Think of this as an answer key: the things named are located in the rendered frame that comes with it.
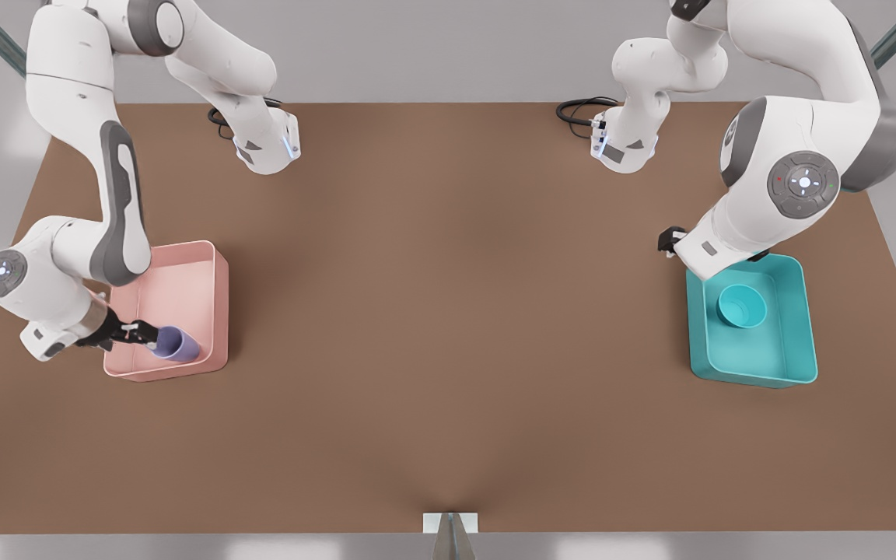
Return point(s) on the teal bowl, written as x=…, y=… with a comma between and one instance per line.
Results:
x=741, y=306

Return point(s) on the teal box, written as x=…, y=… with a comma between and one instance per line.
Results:
x=759, y=342

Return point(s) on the pink box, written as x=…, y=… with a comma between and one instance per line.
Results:
x=180, y=299

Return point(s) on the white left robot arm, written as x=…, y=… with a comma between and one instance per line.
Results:
x=798, y=148

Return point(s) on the purple cup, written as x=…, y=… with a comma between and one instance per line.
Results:
x=177, y=344

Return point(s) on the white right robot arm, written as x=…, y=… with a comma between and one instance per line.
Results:
x=75, y=117

